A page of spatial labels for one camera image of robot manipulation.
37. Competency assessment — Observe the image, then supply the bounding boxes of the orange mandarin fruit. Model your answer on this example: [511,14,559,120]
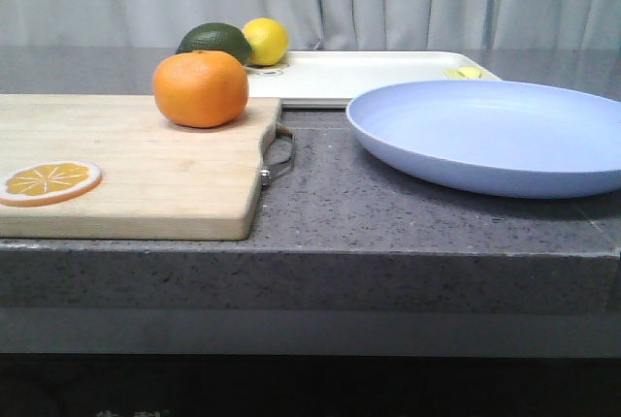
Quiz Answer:
[152,50,248,128]

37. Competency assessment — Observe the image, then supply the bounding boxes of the light blue plate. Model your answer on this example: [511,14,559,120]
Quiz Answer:
[346,80,620,199]

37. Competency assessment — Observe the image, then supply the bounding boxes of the cream white tray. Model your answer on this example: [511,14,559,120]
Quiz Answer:
[246,51,498,109]

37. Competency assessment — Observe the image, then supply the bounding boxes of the yellow lemon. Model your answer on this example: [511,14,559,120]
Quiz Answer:
[242,17,289,66]

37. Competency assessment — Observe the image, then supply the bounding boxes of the wooden cutting board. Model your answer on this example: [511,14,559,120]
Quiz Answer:
[1,94,280,241]

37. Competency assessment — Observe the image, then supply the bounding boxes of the green lime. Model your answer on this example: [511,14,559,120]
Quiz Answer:
[176,22,251,65]

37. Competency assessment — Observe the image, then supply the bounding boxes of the orange slice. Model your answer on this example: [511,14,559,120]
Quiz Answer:
[1,161,103,207]

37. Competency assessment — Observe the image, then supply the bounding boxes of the metal cutting board handle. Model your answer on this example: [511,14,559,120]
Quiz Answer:
[259,122,296,187]

